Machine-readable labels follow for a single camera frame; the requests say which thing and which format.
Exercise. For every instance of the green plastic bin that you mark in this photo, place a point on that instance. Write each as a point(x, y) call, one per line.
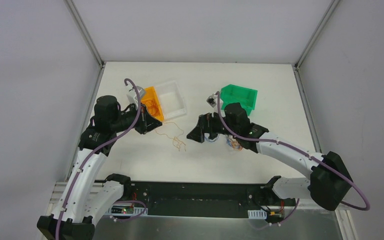
point(247, 97)

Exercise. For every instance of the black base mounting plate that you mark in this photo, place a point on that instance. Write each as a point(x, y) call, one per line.
point(204, 200)

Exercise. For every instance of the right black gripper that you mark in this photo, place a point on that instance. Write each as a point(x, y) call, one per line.
point(206, 126)

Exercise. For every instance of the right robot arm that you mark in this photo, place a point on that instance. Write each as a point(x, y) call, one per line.
point(325, 178)

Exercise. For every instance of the orange plastic bin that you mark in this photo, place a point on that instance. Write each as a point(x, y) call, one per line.
point(152, 103)

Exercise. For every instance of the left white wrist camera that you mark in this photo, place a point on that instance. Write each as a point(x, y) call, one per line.
point(135, 95)

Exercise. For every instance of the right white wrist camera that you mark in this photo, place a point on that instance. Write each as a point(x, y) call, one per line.
point(212, 100)

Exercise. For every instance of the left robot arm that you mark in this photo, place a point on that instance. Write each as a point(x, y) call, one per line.
point(75, 217)

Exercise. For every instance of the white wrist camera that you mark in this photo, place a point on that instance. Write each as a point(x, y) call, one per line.
point(212, 100)
point(135, 95)

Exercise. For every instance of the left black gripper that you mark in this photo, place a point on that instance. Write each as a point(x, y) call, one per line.
point(144, 120)

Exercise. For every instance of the white plastic bin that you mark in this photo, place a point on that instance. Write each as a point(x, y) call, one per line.
point(171, 100)

